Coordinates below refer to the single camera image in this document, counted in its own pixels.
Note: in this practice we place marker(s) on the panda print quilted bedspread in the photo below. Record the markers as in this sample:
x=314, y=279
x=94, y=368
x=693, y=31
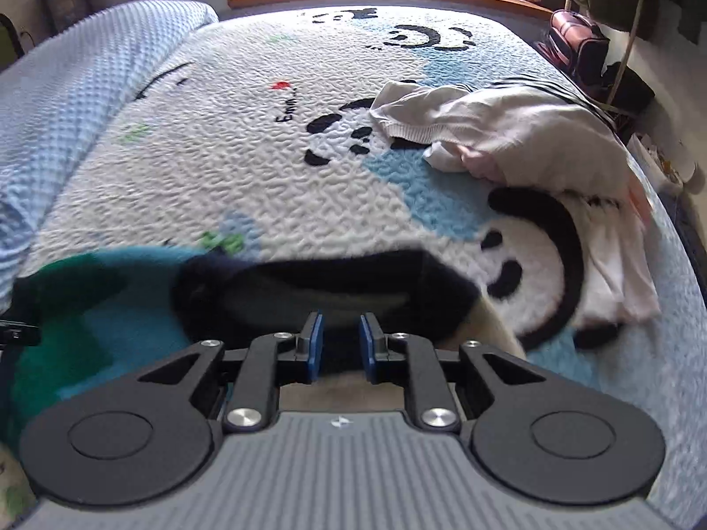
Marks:
x=254, y=139

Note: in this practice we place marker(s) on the green chair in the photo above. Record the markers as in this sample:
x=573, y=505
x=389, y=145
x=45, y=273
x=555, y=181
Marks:
x=11, y=49

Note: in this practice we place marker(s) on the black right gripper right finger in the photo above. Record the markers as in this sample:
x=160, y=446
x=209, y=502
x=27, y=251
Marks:
x=537, y=433

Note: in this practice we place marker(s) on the pink backpack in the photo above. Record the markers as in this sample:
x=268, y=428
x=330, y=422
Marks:
x=576, y=46

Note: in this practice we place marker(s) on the dark framed picture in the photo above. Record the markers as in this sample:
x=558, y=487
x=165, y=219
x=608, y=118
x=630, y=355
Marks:
x=62, y=14

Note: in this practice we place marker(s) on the light blue dotted blanket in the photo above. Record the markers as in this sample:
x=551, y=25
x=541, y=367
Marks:
x=57, y=100

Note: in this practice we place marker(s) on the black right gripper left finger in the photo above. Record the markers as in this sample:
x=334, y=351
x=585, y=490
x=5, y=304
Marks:
x=143, y=435

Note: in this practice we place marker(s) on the green navy knit cardigan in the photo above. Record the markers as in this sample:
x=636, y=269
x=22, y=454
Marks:
x=102, y=315

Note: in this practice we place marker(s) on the white and pink garment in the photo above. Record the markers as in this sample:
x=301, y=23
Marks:
x=525, y=136

